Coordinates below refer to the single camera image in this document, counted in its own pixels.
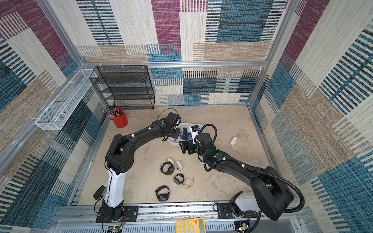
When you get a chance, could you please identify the black slim band watch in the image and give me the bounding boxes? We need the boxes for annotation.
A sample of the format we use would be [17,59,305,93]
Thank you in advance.
[173,173,185,185]

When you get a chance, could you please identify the white plastic storage box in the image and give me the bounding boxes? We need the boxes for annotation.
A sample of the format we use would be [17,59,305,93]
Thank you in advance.
[167,123,203,147]

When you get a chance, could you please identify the yellow keypad pendant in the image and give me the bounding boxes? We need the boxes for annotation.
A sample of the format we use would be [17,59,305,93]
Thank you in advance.
[175,217,207,233]

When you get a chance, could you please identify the rose gold white watch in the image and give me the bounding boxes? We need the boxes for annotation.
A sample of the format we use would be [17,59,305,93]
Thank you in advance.
[176,161,183,171]

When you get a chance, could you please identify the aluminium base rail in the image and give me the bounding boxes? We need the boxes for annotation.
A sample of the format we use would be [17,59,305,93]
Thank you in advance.
[48,201,307,233]

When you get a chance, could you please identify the black wire shelf rack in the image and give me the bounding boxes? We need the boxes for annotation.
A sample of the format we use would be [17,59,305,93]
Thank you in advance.
[89,65,155,110]

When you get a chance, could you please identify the beige strap steel watch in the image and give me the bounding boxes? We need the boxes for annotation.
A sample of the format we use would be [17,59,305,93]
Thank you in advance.
[167,158,175,167]

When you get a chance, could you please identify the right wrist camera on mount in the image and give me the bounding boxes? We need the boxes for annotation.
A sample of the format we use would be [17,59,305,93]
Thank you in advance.
[190,124,200,144]

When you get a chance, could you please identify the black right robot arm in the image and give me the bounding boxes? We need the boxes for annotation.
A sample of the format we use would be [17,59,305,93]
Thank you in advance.
[179,133,304,220]

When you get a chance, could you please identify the red pen cup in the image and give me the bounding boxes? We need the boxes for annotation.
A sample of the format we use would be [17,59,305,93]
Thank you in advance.
[111,109,129,129]

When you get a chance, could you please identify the large black sport watch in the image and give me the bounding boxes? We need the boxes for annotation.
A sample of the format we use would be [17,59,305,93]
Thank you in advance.
[160,161,175,175]

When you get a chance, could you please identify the black corrugated cable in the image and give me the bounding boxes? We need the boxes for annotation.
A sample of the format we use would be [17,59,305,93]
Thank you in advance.
[197,123,305,213]

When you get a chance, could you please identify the white mesh wall basket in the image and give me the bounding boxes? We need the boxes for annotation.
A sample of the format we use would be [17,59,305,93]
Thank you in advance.
[36,70,93,131]

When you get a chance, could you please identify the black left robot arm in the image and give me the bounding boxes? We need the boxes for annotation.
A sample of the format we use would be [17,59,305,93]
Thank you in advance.
[93,112,181,223]

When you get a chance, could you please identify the translucent blue watch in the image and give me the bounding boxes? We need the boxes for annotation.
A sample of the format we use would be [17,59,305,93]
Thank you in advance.
[179,130,190,141]

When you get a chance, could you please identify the black chunky watch front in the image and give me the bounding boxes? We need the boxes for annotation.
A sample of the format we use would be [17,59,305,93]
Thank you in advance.
[155,185,170,202]

